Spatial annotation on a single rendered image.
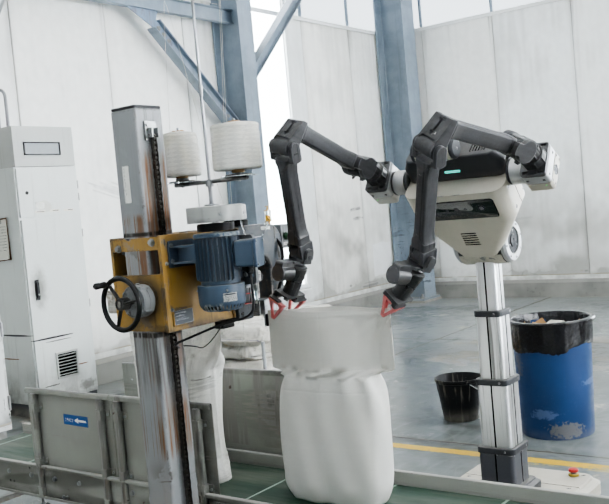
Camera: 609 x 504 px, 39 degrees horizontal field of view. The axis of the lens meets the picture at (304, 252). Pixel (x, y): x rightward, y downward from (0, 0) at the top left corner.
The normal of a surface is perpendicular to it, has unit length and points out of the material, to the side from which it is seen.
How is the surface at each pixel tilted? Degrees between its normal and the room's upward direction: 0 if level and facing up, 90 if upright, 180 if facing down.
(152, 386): 90
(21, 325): 90
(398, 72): 90
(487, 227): 130
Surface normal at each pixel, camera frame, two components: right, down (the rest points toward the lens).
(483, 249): -0.40, 0.71
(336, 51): 0.80, -0.04
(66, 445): -0.59, 0.10
